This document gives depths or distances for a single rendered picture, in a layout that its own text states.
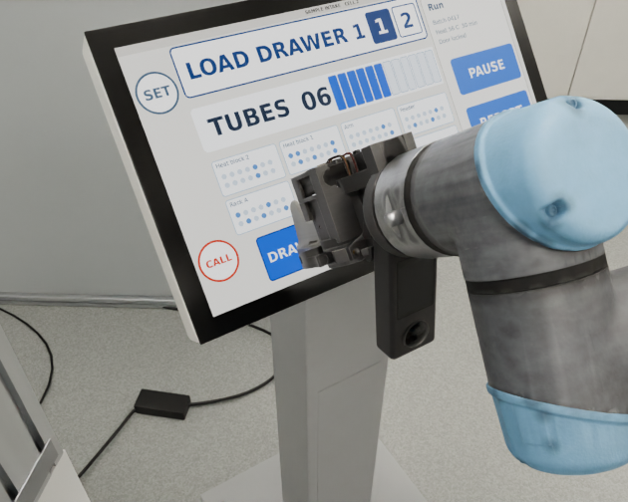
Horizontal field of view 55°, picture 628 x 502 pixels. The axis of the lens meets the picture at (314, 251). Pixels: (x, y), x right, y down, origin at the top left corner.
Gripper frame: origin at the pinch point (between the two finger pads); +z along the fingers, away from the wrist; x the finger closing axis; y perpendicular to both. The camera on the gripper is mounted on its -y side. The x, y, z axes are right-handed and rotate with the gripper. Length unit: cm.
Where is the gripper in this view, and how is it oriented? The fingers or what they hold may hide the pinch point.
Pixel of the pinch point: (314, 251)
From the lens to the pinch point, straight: 61.1
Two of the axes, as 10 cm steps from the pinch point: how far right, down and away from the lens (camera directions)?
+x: -8.6, 3.4, -3.9
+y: -3.3, -9.4, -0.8
